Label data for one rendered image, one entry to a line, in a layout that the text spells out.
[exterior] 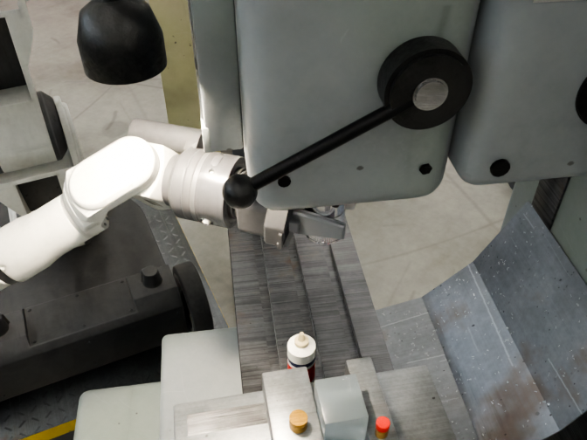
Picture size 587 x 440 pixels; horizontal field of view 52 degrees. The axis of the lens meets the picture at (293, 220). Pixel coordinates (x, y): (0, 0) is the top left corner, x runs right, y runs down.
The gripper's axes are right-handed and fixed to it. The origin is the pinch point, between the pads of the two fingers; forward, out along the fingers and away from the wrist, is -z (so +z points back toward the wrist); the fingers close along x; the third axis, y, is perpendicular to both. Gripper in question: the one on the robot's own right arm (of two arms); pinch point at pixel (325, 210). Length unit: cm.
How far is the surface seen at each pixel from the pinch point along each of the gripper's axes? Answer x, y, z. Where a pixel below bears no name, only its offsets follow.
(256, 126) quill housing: -11.8, -18.1, 3.7
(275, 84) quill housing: -11.8, -22.3, 2.0
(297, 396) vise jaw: -11.9, 20.8, -0.5
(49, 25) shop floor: 271, 126, 255
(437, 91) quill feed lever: -9.8, -22.8, -10.3
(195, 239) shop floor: 107, 124, 77
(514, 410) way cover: 1.7, 31.8, -29.1
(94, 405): -6, 52, 39
